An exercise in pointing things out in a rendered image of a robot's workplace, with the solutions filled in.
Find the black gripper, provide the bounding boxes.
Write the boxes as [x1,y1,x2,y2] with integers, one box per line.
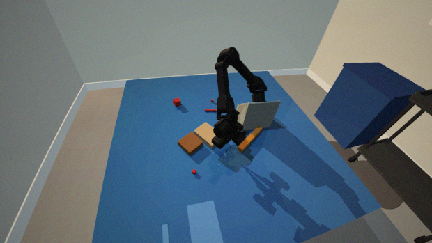
[212,121,243,149]

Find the red cube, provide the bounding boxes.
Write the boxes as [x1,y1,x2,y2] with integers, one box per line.
[173,97,181,107]

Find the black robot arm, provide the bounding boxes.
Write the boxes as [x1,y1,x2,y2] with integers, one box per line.
[213,47,267,146]

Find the tan square block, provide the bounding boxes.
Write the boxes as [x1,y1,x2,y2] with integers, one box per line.
[194,122,215,149]

